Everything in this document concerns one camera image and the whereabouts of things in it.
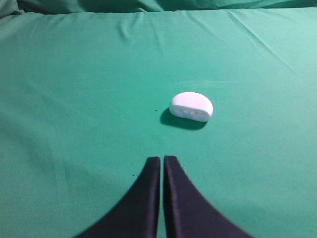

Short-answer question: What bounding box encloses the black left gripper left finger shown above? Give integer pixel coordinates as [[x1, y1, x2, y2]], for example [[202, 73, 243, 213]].
[[78, 157, 160, 238]]

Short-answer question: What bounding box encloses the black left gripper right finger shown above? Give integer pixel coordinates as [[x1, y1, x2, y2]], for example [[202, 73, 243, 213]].
[[163, 156, 251, 238]]

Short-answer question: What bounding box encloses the white earphone case base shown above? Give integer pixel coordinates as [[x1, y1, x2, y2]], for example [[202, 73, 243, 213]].
[[169, 92, 213, 122]]

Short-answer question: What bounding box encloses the green tablecloth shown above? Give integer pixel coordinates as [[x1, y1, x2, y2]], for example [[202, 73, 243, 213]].
[[0, 7, 317, 238]]

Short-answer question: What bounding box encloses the green cloth backdrop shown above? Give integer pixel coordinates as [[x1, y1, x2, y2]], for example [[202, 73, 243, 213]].
[[0, 0, 317, 18]]

